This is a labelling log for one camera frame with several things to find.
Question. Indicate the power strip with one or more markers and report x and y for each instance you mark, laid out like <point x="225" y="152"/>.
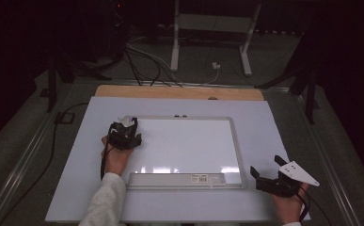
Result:
<point x="275" y="32"/>

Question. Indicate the large white sheet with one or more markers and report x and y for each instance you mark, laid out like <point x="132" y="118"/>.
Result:
<point x="76" y="188"/>

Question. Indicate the grey metal stand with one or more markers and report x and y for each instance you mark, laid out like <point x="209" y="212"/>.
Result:
<point x="214" y="23"/>

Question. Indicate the silver framed whiteboard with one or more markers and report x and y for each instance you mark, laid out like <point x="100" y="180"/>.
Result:
<point x="189" y="150"/>

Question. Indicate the person's right hand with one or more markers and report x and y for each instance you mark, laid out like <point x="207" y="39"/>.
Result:
<point x="288" y="207"/>

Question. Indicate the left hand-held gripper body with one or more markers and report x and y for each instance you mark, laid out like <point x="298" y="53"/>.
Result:
<point x="123" y="138"/>

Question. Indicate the black floor box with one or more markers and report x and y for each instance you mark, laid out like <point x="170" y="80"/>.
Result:
<point x="65" y="117"/>

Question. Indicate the black tripod stand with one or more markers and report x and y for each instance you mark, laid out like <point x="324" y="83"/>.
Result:
<point x="51" y="84"/>
<point x="309" y="94"/>

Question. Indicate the aluminium floor rail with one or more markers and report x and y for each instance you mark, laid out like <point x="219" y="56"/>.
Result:
<point x="328" y="163"/>
<point x="16" y="171"/>

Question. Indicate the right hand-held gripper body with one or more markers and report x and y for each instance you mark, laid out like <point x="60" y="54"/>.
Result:
<point x="280" y="186"/>

